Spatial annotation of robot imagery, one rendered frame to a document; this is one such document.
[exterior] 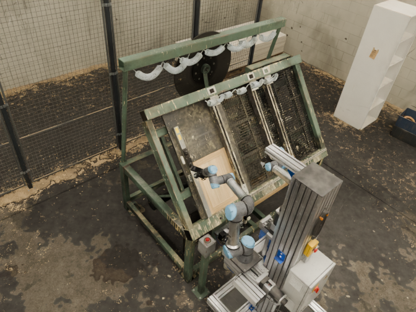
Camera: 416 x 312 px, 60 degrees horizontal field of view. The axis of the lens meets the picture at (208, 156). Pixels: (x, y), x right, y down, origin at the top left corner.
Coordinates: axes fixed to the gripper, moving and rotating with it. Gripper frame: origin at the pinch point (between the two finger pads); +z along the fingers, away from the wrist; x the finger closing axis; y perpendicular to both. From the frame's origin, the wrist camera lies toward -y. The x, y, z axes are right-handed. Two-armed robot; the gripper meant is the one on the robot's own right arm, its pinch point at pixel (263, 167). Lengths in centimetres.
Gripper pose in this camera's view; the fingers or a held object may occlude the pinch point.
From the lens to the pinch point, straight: 359.2
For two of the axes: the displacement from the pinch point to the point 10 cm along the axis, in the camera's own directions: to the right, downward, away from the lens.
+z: -3.7, 4.3, 8.2
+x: -7.5, 3.8, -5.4
